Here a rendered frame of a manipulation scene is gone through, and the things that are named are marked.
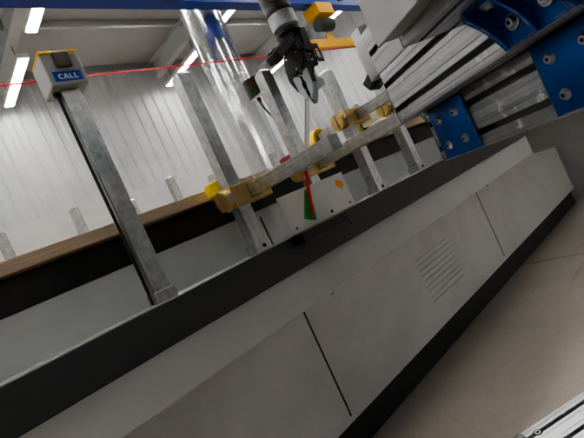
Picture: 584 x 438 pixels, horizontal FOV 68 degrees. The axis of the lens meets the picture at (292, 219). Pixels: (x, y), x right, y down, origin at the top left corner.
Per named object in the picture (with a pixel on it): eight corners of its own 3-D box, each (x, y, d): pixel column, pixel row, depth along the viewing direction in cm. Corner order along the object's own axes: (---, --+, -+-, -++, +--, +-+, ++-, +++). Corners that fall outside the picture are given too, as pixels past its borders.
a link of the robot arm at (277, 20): (278, 7, 112) (261, 25, 118) (285, 23, 112) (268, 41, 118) (298, 6, 117) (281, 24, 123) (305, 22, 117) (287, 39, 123)
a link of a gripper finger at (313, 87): (335, 95, 117) (321, 63, 117) (321, 98, 113) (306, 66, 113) (327, 100, 120) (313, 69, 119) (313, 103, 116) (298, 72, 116)
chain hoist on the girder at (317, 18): (344, 33, 605) (329, 2, 604) (329, 34, 582) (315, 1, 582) (331, 44, 624) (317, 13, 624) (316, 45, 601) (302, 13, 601)
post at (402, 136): (427, 172, 151) (369, 47, 151) (421, 175, 149) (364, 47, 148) (418, 175, 154) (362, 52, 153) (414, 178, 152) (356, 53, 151)
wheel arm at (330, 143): (345, 150, 83) (336, 129, 82) (335, 155, 80) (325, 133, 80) (233, 212, 116) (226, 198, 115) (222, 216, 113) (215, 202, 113)
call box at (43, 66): (91, 84, 85) (74, 48, 85) (54, 89, 80) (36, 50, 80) (82, 101, 90) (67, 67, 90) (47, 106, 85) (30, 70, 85)
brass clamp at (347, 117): (373, 117, 138) (366, 102, 138) (347, 125, 130) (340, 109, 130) (359, 126, 143) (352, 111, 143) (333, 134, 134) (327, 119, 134)
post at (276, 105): (341, 227, 119) (268, 67, 118) (334, 231, 116) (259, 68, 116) (333, 230, 121) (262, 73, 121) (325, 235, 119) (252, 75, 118)
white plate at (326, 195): (356, 203, 123) (341, 171, 123) (294, 235, 106) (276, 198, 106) (355, 203, 124) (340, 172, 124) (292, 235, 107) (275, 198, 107)
